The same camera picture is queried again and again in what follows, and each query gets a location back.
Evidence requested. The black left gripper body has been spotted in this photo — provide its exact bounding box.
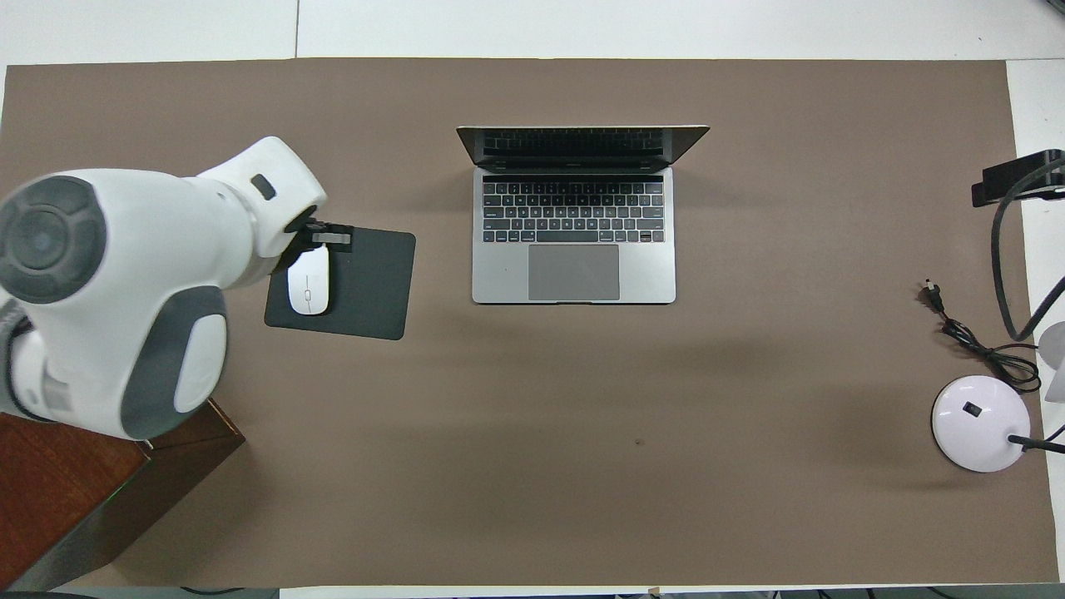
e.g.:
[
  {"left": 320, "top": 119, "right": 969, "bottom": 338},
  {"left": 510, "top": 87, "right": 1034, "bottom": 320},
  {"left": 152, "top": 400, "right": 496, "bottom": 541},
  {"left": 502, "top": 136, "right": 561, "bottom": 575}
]
[{"left": 285, "top": 215, "right": 325, "bottom": 272}]

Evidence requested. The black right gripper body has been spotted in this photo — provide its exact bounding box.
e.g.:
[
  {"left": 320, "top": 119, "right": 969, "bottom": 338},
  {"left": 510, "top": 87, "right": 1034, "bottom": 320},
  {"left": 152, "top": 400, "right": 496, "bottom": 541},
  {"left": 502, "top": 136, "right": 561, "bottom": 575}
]
[{"left": 1019, "top": 148, "right": 1065, "bottom": 202}]

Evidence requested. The silver laptop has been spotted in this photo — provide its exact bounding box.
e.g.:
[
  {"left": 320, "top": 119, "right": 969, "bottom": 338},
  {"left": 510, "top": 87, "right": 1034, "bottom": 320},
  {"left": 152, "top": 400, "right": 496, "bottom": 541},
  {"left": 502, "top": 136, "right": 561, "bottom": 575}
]
[{"left": 456, "top": 125, "right": 711, "bottom": 305}]

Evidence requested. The white computer mouse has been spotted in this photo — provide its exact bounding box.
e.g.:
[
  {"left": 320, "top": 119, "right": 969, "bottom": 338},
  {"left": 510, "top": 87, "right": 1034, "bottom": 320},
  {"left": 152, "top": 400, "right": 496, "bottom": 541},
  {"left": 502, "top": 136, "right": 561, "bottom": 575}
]
[{"left": 287, "top": 246, "right": 331, "bottom": 316}]

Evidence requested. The black mouse pad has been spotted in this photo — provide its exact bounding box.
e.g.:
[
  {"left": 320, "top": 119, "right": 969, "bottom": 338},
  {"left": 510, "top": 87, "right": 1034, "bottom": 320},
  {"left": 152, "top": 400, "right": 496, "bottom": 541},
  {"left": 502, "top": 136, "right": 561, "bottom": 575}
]
[{"left": 264, "top": 225, "right": 417, "bottom": 340}]

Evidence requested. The white desk lamp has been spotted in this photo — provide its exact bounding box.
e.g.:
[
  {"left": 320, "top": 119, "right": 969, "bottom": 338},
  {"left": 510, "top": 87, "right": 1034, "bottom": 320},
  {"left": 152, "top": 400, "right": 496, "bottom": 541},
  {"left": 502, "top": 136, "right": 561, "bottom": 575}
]
[{"left": 931, "top": 320, "right": 1065, "bottom": 473}]

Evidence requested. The brown table mat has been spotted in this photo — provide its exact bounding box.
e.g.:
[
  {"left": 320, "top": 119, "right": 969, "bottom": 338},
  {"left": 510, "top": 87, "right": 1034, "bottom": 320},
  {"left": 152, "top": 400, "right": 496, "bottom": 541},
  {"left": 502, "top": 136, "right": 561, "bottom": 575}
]
[{"left": 0, "top": 58, "right": 1059, "bottom": 587}]

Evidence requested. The dark wooden box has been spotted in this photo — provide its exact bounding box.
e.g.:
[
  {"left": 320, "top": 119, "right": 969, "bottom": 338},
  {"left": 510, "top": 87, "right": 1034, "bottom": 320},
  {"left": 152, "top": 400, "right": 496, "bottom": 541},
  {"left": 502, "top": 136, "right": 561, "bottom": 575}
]
[{"left": 0, "top": 398, "right": 246, "bottom": 593}]

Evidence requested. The black lamp power cable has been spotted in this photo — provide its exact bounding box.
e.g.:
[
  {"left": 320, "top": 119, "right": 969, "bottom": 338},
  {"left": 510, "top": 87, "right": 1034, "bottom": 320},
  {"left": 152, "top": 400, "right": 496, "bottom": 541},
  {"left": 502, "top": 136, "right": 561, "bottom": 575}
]
[{"left": 922, "top": 280, "right": 1043, "bottom": 394}]

